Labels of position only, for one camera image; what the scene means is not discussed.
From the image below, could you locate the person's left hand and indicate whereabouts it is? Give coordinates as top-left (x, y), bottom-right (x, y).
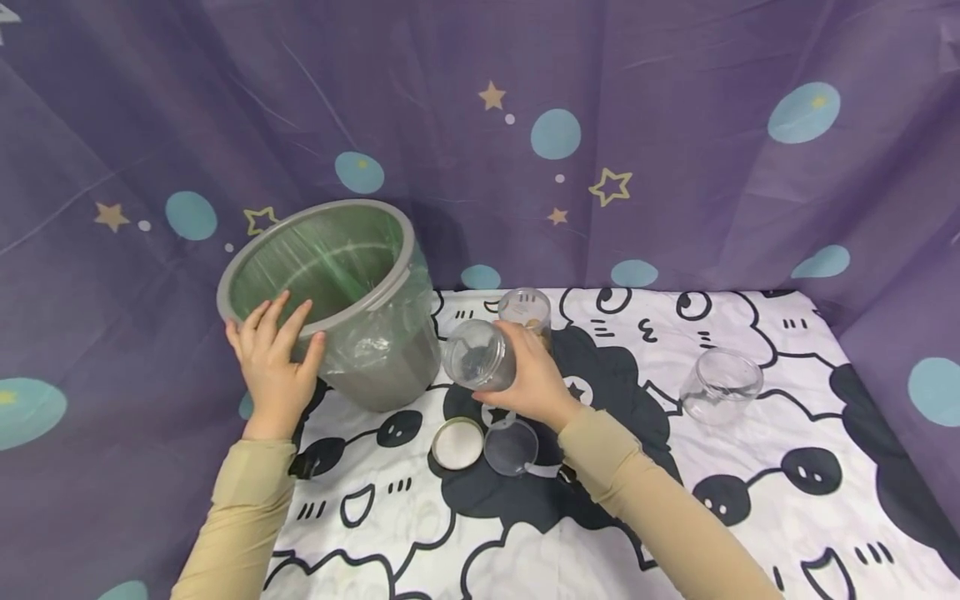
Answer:
top-left (225, 290), bottom-right (328, 441)

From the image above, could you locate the person's right hand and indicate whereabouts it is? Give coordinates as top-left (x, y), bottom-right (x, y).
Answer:
top-left (472, 321), bottom-right (587, 434)

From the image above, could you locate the grey round trash bin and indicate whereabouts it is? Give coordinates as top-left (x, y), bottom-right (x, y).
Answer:
top-left (216, 198), bottom-right (443, 413)

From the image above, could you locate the person's right forearm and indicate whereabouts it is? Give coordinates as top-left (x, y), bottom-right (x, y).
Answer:
top-left (556, 406), bottom-right (785, 600)

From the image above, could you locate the person's left forearm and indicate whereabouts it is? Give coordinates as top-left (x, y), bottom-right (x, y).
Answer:
top-left (171, 437), bottom-right (299, 600)

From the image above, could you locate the clear jar with brown contents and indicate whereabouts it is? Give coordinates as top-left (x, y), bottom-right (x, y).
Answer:
top-left (497, 287), bottom-right (554, 355)

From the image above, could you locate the clear plastic jar lid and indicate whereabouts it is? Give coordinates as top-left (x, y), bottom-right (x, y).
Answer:
top-left (483, 418), bottom-right (540, 478)

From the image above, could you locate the white metal jar lid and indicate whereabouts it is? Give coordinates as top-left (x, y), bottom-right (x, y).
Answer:
top-left (430, 417), bottom-right (486, 471)

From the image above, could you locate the green plastic bin liner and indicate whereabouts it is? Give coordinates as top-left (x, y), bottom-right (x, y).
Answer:
top-left (227, 204), bottom-right (441, 378)

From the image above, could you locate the wide clear plastic jar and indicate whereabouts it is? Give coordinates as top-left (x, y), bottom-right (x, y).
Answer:
top-left (678, 347), bottom-right (765, 427)

